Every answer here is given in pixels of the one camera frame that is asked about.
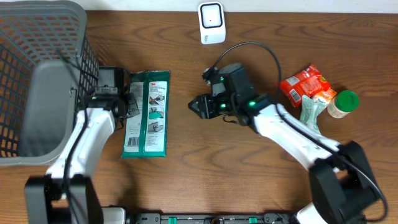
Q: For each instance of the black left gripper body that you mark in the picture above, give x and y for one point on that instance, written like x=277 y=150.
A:
x=132 y=108

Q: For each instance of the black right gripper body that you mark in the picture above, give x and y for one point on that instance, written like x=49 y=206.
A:
x=227 y=102

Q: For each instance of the green 3M package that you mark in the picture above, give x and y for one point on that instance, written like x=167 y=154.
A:
x=146 y=132

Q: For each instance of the red snack packet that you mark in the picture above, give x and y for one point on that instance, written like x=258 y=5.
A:
x=308 y=82

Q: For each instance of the light green wipes pouch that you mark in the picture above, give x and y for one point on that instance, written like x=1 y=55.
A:
x=310 y=110

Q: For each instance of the small orange box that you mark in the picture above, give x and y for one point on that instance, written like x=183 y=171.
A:
x=325 y=96

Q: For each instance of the green lid jar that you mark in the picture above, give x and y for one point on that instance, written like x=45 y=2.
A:
x=342 y=104

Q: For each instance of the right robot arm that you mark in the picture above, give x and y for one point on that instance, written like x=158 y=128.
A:
x=341 y=180

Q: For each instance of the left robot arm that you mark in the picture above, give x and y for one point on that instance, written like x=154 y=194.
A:
x=65 y=194

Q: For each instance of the white barcode scanner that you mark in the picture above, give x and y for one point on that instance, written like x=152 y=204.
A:
x=212 y=23

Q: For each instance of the grey plastic mesh basket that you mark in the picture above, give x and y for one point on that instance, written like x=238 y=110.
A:
x=47 y=63

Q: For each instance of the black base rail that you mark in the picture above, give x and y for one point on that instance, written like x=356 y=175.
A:
x=217 y=218

